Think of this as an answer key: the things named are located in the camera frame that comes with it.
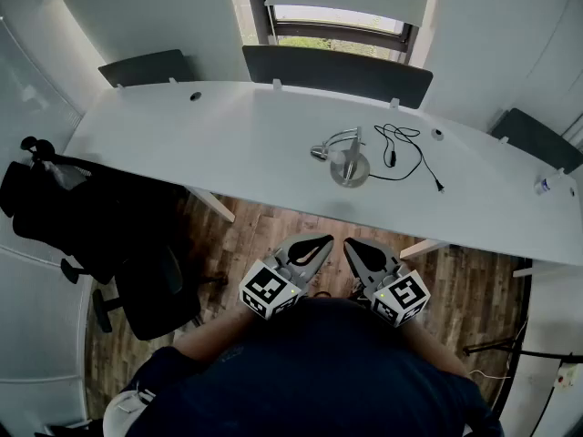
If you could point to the white waist pouch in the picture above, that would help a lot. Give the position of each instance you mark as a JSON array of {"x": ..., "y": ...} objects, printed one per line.
[{"x": 120, "y": 412}]

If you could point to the silver desk lamp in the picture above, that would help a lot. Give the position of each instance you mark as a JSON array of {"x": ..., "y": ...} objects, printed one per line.
[{"x": 348, "y": 175}]

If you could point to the beige strip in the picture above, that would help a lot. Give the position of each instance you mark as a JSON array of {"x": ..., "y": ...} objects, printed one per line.
[
  {"x": 423, "y": 248},
  {"x": 214, "y": 205}
]

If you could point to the clear plastic bag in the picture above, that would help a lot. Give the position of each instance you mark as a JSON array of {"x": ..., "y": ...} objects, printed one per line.
[{"x": 61, "y": 175}]

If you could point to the black metal stand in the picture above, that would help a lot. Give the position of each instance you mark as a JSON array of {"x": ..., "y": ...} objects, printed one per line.
[{"x": 501, "y": 348}]

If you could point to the long dark grey divider panel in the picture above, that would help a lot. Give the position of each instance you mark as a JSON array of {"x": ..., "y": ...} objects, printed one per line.
[{"x": 337, "y": 73}]

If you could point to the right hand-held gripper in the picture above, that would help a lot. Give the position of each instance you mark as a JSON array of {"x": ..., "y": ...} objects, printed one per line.
[{"x": 403, "y": 296}]

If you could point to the person's dark blue shirt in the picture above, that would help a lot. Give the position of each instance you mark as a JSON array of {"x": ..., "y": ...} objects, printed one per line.
[{"x": 319, "y": 371}]

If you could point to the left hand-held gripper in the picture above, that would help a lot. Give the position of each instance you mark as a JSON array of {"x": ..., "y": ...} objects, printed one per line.
[{"x": 264, "y": 289}]

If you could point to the person's left forearm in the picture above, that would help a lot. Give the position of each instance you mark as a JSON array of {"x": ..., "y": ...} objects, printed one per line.
[{"x": 214, "y": 335}]

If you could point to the black office chair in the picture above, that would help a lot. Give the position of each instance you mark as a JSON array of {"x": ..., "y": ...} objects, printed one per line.
[{"x": 91, "y": 226}]

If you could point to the clear plastic bottle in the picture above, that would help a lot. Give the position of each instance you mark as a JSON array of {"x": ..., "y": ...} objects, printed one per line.
[{"x": 549, "y": 185}]

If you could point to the person's right forearm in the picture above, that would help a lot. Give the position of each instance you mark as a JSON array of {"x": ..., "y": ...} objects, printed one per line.
[{"x": 432, "y": 348}]

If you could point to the white socket box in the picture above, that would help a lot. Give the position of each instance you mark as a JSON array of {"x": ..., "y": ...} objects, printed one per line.
[{"x": 566, "y": 376}]

